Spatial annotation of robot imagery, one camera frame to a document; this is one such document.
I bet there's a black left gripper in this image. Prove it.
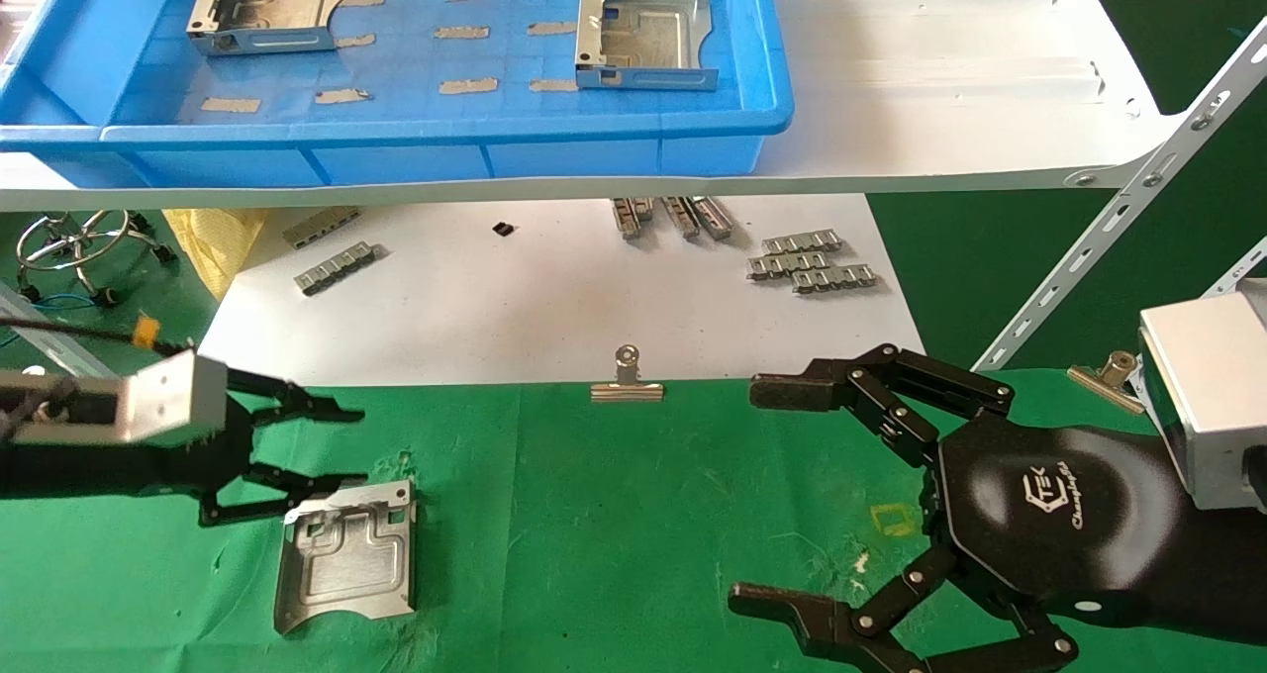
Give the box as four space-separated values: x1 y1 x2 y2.
0 366 370 529

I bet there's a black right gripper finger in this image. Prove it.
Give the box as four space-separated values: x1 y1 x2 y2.
748 343 1016 468

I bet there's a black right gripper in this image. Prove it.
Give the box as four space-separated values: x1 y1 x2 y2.
729 414 1267 673

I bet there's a metal bracket part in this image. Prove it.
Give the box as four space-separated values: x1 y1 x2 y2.
187 0 353 57
273 479 417 636
574 0 720 92

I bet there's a small metal strip part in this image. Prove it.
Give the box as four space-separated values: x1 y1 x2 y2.
283 207 362 250
791 264 880 296
661 197 702 240
295 241 379 297
761 229 844 256
691 196 735 241
747 250 832 283
612 198 656 241

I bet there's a silver binder clip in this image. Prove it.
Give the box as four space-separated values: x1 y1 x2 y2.
1067 350 1147 417
591 345 666 403

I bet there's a yellow plastic bag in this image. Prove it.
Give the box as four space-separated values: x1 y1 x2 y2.
163 208 268 301

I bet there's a chrome stool base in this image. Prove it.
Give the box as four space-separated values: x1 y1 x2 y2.
15 210 179 308

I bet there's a green cloth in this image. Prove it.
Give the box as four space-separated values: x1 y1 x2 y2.
0 368 1267 673

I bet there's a white lower board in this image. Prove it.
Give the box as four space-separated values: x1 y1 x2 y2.
181 195 926 389

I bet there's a blue plastic tray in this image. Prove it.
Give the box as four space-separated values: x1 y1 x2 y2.
0 0 796 187

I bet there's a white shelf board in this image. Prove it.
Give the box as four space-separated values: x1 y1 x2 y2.
0 0 1189 212

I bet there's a grey slotted angle rail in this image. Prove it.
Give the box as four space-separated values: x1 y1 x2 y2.
0 282 112 379

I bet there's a thin black cable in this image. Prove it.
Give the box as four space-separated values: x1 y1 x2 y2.
0 317 195 353

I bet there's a blue cable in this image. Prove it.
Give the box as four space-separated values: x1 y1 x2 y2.
0 292 102 349

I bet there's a long slotted angle rail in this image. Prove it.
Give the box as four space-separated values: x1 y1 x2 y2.
973 18 1267 374

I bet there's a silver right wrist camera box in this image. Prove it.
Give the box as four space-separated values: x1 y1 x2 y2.
1136 279 1267 513

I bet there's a short slotted angle rail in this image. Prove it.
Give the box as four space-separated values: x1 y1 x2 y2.
1201 238 1267 300

